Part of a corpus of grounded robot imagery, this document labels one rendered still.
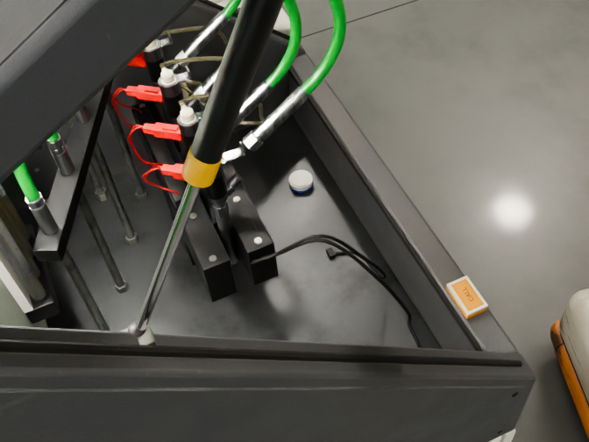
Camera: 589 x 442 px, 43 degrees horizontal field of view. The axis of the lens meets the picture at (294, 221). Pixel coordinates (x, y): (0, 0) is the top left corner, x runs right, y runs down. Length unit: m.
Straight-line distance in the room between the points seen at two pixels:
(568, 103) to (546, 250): 0.61
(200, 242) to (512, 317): 1.25
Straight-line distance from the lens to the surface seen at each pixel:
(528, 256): 2.21
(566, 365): 1.93
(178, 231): 0.46
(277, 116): 0.89
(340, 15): 0.83
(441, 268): 1.00
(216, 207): 0.96
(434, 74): 2.68
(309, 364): 0.64
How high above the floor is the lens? 1.77
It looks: 52 degrees down
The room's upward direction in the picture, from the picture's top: 6 degrees counter-clockwise
